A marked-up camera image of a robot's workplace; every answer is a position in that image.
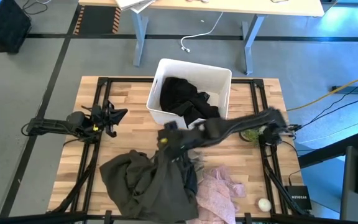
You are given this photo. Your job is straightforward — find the olive khaki garment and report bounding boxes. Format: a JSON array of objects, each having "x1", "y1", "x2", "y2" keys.
[{"x1": 99, "y1": 149, "x2": 200, "y2": 224}]

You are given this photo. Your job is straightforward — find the black diagonal beam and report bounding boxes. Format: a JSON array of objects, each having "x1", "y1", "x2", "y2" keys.
[{"x1": 298, "y1": 132, "x2": 358, "y2": 169}]

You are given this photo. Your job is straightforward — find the white cable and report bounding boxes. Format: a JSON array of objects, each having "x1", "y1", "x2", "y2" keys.
[{"x1": 180, "y1": 11, "x2": 224, "y2": 53}]

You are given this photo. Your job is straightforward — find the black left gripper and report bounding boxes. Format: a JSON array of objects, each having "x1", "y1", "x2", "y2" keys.
[{"x1": 90, "y1": 100, "x2": 129, "y2": 138}]

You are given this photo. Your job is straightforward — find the black aluminium frame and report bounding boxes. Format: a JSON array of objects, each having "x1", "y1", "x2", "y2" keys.
[{"x1": 0, "y1": 77, "x2": 358, "y2": 224}]

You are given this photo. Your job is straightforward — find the white papers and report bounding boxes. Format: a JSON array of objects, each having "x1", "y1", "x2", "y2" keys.
[{"x1": 115, "y1": 0, "x2": 157, "y2": 14}]

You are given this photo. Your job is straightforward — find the black Netgear box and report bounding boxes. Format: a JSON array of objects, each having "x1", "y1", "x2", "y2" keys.
[{"x1": 284, "y1": 185, "x2": 313, "y2": 211}]

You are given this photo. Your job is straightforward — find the white round ball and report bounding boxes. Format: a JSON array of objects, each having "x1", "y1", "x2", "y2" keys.
[{"x1": 257, "y1": 198, "x2": 272, "y2": 213}]

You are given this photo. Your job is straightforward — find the white perforated plastic basket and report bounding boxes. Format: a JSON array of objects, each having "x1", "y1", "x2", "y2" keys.
[{"x1": 145, "y1": 58, "x2": 232, "y2": 130}]

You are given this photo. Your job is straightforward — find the yellow cable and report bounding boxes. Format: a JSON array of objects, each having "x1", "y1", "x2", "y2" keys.
[{"x1": 287, "y1": 71, "x2": 358, "y2": 112}]

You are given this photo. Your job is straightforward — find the pink woven garment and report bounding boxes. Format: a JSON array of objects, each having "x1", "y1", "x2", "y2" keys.
[{"x1": 186, "y1": 164, "x2": 247, "y2": 224}]

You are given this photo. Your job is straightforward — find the light wooden desk grey legs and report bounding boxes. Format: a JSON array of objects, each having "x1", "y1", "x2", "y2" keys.
[{"x1": 78, "y1": 0, "x2": 325, "y2": 75}]

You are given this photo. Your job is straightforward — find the black looped floor cable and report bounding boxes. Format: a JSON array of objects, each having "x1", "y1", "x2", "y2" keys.
[{"x1": 22, "y1": 0, "x2": 52, "y2": 16}]

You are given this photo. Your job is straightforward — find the black garment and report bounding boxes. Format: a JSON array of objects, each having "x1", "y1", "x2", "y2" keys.
[{"x1": 159, "y1": 77, "x2": 222, "y2": 127}]

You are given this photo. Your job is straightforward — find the black fabric crate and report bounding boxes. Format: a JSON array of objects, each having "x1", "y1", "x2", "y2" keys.
[{"x1": 0, "y1": 0, "x2": 32, "y2": 54}]

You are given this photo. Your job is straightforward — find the green mossy bowl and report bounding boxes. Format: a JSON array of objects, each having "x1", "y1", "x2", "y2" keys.
[{"x1": 239, "y1": 127, "x2": 265, "y2": 146}]

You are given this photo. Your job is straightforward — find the black mat hazard stripes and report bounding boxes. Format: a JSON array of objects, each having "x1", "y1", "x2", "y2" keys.
[{"x1": 73, "y1": 5, "x2": 122, "y2": 35}]

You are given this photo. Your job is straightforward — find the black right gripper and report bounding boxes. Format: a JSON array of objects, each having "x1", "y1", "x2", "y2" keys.
[{"x1": 157, "y1": 120, "x2": 204, "y2": 156}]

